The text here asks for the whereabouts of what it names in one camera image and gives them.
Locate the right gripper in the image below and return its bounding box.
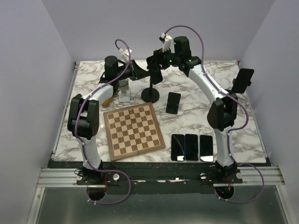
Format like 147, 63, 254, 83
146, 46, 180, 73

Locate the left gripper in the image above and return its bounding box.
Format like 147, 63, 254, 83
114, 59, 150, 81

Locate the black tall round-base stand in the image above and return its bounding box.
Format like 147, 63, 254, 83
141, 79, 160, 103

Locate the phone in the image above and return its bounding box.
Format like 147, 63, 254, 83
171, 134, 185, 161
185, 134, 199, 161
199, 135, 214, 162
149, 61, 163, 85

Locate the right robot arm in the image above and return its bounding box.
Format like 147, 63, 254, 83
146, 34, 238, 183

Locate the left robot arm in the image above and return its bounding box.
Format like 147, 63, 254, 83
67, 56, 150, 184

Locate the white phone stand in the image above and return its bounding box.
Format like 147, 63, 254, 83
119, 79, 130, 103

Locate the black folding phone stand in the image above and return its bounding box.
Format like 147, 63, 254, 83
166, 92, 181, 114

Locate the black right round-base stand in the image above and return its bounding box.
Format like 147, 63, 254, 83
230, 68, 254, 94

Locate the wooden chessboard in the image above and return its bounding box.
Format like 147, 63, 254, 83
103, 103, 165, 161

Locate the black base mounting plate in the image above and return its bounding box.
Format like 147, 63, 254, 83
48, 160, 243, 196

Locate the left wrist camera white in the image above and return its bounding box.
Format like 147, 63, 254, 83
119, 48, 132, 63

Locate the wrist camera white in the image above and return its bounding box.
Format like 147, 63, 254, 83
159, 33, 173, 52
119, 48, 132, 63

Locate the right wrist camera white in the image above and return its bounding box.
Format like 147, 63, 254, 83
159, 33, 173, 52

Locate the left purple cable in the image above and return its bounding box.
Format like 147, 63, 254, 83
76, 39, 133, 206

